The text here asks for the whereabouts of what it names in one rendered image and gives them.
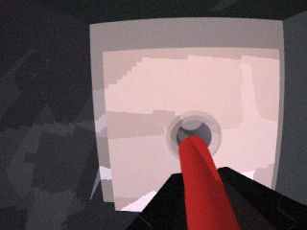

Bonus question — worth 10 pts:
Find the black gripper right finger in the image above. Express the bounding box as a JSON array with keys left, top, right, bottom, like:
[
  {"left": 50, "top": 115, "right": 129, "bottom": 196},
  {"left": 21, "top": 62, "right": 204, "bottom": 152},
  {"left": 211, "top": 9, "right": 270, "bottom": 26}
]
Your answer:
[{"left": 218, "top": 166, "right": 307, "bottom": 230}]

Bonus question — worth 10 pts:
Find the red peg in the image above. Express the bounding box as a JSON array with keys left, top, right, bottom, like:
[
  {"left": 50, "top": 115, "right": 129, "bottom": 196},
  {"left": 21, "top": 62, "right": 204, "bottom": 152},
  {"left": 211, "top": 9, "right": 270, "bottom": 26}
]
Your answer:
[{"left": 177, "top": 137, "right": 241, "bottom": 230}]

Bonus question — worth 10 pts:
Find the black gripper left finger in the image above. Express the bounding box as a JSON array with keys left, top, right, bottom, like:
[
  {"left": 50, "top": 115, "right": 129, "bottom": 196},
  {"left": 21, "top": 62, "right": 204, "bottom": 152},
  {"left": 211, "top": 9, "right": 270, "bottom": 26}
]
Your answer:
[{"left": 127, "top": 173, "right": 188, "bottom": 230}]

